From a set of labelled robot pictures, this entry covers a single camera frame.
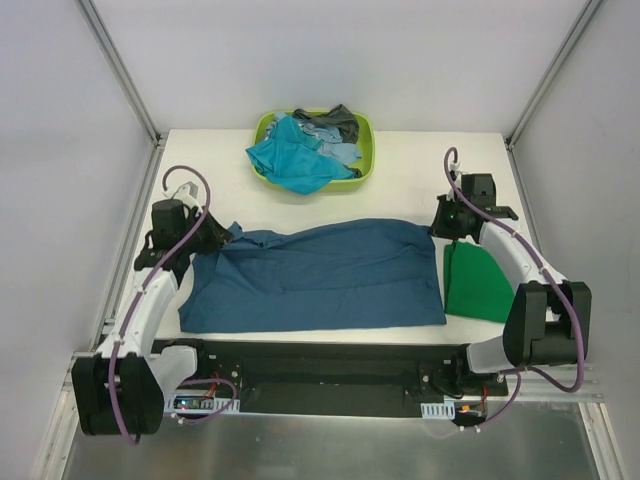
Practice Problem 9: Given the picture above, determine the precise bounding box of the turquoise t shirt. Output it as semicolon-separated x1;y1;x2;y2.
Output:
246;115;356;195

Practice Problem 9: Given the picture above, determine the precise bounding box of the right aluminium frame post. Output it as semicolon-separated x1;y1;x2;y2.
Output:
505;0;606;151

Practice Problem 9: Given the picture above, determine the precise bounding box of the dark blue t shirt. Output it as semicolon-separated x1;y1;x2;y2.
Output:
179;218;446;334

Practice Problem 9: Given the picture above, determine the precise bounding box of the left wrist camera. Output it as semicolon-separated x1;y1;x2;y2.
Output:
171;181;199;203

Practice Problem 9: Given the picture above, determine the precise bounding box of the right slotted cable duct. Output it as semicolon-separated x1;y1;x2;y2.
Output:
420;402;456;421

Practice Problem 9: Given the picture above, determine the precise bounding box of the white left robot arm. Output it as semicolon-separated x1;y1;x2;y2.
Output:
71;195;238;443

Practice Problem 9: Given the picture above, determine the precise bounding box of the light blue t shirt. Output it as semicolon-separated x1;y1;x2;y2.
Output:
262;112;362;166

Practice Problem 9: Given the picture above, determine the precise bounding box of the aluminium frame post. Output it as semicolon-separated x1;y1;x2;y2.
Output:
505;0;606;151
75;0;162;146

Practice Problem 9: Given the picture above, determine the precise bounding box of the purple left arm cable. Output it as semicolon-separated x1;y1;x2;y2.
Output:
107;166;240;446

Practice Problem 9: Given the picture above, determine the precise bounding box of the folded green t shirt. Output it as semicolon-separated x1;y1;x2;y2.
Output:
443;241;514;324

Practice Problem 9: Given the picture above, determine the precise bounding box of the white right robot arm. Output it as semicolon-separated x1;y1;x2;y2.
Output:
431;167;591;395

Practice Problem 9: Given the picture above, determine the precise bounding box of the dark grey t shirt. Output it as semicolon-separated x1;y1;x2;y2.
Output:
292;104;360;144

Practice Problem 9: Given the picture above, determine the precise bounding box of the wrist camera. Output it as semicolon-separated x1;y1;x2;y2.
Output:
171;181;199;203
448;161;464;185

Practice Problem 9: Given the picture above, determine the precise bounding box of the left aluminium frame post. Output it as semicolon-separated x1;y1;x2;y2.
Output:
75;0;162;146

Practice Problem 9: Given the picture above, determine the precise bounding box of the slotted cable duct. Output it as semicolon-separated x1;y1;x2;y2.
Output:
164;394;240;416
420;402;456;421

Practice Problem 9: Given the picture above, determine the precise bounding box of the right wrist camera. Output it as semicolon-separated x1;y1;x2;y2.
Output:
448;161;464;185

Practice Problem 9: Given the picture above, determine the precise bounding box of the lime green plastic basket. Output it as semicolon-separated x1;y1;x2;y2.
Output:
251;110;375;193

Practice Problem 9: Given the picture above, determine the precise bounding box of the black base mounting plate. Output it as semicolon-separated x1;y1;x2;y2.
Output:
152;338;507;418

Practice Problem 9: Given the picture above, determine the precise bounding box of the left slotted cable duct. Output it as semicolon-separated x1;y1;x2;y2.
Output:
164;394;240;416

